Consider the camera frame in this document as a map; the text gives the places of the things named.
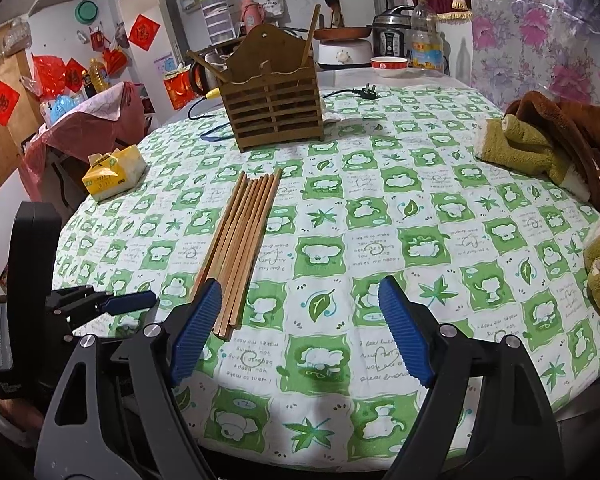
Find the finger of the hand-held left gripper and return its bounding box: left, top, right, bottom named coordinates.
left=45, top=285, right=159, bottom=315
left=55, top=305, right=112, bottom=336

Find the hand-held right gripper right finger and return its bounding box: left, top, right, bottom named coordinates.
left=378, top=275, right=566, bottom=480

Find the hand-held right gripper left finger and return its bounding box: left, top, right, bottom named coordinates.
left=34, top=277, right=224, bottom=480

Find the bundle of wooden chopsticks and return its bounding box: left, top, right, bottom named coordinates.
left=192, top=169, right=284, bottom=343

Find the wooden slatted chopstick holder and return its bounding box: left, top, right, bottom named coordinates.
left=221, top=25, right=326, bottom=153

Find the brown wooden chopstick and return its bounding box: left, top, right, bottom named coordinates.
left=302, top=4, right=322, bottom=68
left=187, top=50, right=229, bottom=84

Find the yellow tissue pack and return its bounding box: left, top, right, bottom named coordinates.
left=82, top=144, right=147, bottom=204

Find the green checked tablecloth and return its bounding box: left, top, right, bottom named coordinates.
left=52, top=82, right=600, bottom=472

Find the pink covered side table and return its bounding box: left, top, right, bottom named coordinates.
left=22, top=81, right=147, bottom=202

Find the blue plastic item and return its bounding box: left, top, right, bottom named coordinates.
left=49, top=95, right=76, bottom=124

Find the red diamond paper decoration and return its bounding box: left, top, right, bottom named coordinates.
left=128, top=14, right=156, bottom=51
left=0, top=80, right=24, bottom=129

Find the red plastic bag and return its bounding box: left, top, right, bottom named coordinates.
left=32, top=52, right=89, bottom=99

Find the yellow oil bottle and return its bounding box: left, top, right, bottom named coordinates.
left=87, top=57, right=110, bottom=92

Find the red printed packet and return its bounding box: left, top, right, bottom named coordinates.
left=163, top=71, right=199, bottom=111

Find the stainless electric kettle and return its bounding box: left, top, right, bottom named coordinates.
left=190, top=49, right=232, bottom=97

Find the green plastic basin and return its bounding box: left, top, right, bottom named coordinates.
left=74, top=0, right=101, bottom=25

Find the white refrigerator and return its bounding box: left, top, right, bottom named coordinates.
left=119, top=0, right=192, bottom=107

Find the red white bowl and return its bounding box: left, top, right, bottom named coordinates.
left=370, top=56, right=410, bottom=79

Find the brown olive plush coat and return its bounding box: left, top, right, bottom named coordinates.
left=475, top=90, right=600, bottom=338

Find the white electric pot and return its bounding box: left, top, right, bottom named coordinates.
left=318, top=38, right=374, bottom=71

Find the clear plastic oil bottle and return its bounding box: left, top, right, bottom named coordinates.
left=410, top=0, right=445, bottom=74

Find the small plastic drawer organizer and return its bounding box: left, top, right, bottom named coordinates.
left=199, top=0, right=231, bottom=46

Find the silver black rice cooker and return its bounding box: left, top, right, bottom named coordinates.
left=372, top=5, right=416, bottom=59

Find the brown frying pan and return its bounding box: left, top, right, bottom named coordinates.
left=313, top=25, right=374, bottom=41

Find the pink thermos bottle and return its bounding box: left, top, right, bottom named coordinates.
left=239, top=0, right=261, bottom=31

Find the white hanging bag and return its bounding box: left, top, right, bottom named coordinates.
left=257, top=0, right=287, bottom=26

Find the floral plastic curtain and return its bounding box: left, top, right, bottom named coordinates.
left=467, top=0, right=600, bottom=111

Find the black power plug cable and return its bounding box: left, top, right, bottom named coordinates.
left=320, top=83, right=381, bottom=101

